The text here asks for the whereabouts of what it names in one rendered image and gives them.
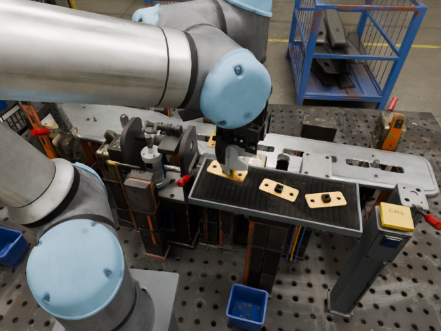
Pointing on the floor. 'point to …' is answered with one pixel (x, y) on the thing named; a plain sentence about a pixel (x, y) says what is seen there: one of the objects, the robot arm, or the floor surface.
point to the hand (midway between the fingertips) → (227, 165)
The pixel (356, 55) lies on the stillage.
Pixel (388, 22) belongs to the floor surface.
